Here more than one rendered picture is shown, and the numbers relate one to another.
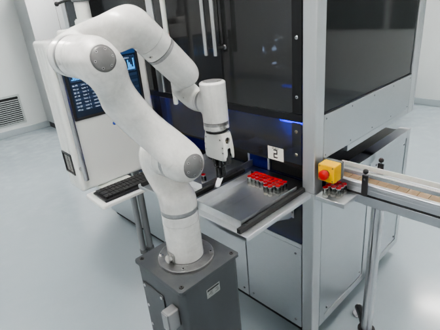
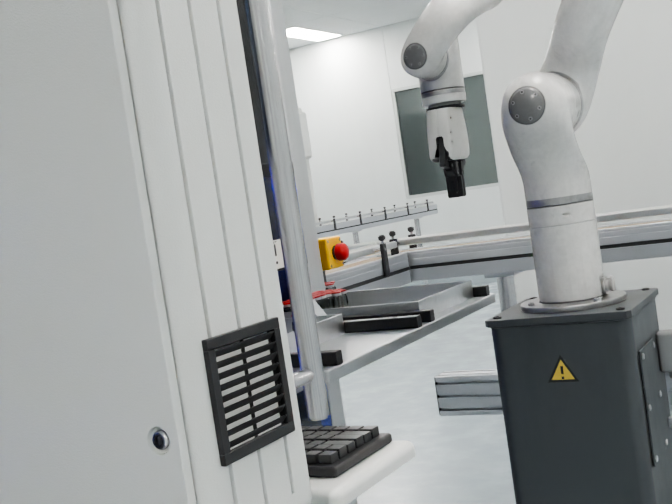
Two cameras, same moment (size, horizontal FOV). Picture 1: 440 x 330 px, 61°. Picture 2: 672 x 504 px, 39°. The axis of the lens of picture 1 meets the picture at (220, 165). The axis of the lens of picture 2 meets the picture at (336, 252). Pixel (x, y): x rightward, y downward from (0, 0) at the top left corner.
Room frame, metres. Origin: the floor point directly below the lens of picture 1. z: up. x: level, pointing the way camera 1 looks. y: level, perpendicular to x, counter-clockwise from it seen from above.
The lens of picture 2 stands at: (2.00, 1.65, 1.11)
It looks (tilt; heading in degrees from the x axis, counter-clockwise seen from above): 3 degrees down; 251
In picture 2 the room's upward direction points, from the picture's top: 9 degrees counter-clockwise
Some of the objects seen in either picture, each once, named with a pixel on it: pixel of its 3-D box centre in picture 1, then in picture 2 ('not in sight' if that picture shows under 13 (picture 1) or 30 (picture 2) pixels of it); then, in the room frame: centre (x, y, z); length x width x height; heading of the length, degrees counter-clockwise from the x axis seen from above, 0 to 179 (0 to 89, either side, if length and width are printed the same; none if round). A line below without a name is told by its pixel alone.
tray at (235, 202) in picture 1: (246, 196); (368, 306); (1.36, -0.10, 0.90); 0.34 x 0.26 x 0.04; 132
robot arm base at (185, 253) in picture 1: (183, 233); (566, 254); (1.05, 0.14, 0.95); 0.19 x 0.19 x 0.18
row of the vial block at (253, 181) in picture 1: (263, 184); (319, 306); (1.44, -0.18, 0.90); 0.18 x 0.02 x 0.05; 42
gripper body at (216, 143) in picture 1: (218, 142); (448, 131); (1.18, 0.00, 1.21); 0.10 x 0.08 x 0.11; 42
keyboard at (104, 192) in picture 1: (134, 182); (230, 447); (1.78, 0.46, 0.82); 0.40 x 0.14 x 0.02; 130
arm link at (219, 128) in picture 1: (217, 125); (444, 99); (1.18, 0.00, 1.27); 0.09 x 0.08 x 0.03; 42
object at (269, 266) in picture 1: (228, 181); not in sight; (2.45, -0.05, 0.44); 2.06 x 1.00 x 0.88; 42
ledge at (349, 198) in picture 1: (338, 195); not in sight; (1.35, -0.47, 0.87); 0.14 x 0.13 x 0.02; 132
